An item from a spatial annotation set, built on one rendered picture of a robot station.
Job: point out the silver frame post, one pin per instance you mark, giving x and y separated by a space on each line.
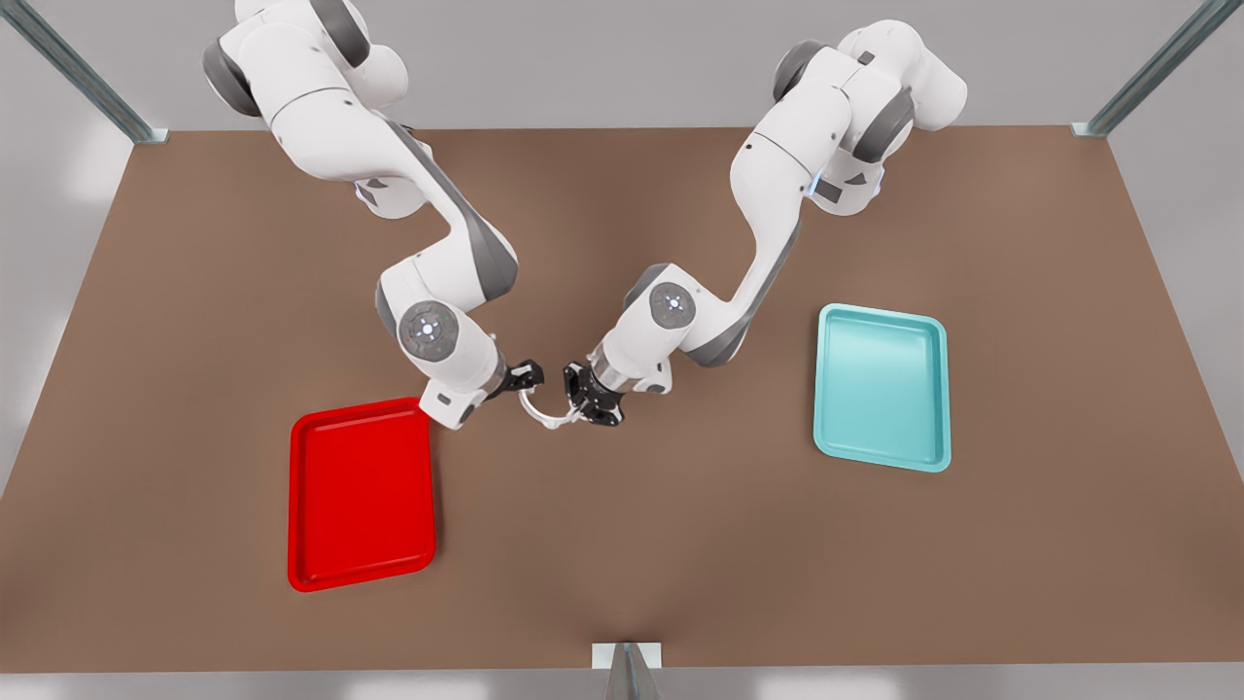
1152 73
78 68
628 671

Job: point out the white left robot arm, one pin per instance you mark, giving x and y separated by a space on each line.
777 165

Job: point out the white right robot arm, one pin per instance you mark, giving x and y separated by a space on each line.
321 107

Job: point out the red tray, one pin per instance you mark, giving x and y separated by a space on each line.
362 493

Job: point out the white drainage pipe clamp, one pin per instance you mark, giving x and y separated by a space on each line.
542 412

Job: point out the teal tray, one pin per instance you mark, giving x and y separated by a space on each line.
881 387

